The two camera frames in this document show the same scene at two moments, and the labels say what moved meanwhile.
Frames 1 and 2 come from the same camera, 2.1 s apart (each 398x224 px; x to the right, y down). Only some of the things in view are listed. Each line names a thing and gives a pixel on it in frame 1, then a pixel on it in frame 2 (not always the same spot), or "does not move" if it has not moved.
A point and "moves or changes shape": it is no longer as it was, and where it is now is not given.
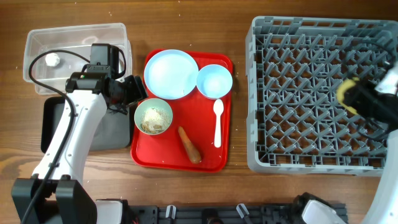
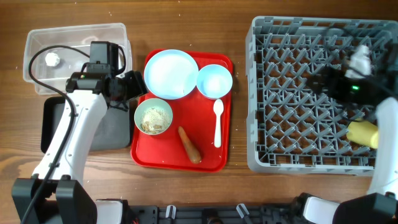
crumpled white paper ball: x=52 y=60 does not move
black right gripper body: x=351 y=97 → x=319 y=83
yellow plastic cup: x=340 y=92 moves or changes shape
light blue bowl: x=214 y=81 does not move
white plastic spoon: x=218 y=107 does not move
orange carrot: x=193 y=154 does not move
